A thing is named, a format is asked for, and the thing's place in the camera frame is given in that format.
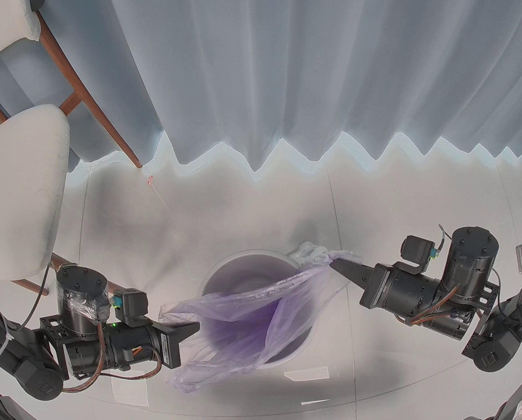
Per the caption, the black cable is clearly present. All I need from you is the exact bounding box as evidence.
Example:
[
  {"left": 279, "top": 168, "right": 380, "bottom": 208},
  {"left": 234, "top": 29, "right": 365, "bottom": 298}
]
[{"left": 22, "top": 263, "right": 53, "bottom": 336}]

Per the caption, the white trash bin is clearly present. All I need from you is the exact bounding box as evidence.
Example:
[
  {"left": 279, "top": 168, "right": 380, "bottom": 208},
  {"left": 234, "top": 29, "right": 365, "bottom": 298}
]
[{"left": 200, "top": 249, "right": 319, "bottom": 368}]

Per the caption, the purple plastic bag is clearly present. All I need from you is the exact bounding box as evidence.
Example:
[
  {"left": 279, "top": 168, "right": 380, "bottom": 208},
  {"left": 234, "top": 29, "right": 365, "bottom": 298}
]
[{"left": 158, "top": 241, "right": 362, "bottom": 393}]

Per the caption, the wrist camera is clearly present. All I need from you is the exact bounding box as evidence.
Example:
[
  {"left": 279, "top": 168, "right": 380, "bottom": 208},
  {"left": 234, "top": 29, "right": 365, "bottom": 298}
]
[
  {"left": 111, "top": 289, "right": 150, "bottom": 328},
  {"left": 400, "top": 234, "right": 437, "bottom": 275}
]

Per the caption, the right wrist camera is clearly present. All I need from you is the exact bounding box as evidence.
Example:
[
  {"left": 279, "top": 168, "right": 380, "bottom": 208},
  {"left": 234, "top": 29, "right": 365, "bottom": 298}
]
[{"left": 400, "top": 234, "right": 437, "bottom": 275}]

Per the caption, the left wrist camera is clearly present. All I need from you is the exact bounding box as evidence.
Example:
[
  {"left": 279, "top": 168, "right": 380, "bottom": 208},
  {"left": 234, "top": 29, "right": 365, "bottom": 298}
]
[{"left": 111, "top": 289, "right": 150, "bottom": 328}]

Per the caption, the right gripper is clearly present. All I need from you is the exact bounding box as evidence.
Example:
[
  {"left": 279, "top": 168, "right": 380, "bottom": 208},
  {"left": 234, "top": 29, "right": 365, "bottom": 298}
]
[{"left": 360, "top": 263, "right": 442, "bottom": 323}]

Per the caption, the pale blue curtain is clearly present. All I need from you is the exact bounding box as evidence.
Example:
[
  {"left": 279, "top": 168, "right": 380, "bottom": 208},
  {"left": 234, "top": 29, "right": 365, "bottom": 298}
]
[{"left": 0, "top": 0, "right": 522, "bottom": 185}]

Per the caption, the white padded wooden chair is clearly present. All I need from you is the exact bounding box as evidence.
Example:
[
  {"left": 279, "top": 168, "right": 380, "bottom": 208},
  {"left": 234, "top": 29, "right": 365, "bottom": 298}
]
[{"left": 0, "top": 0, "right": 143, "bottom": 297}]

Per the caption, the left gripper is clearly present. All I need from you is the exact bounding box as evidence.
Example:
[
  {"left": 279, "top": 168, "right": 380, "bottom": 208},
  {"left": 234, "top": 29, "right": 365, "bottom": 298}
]
[{"left": 105, "top": 323, "right": 183, "bottom": 369}]

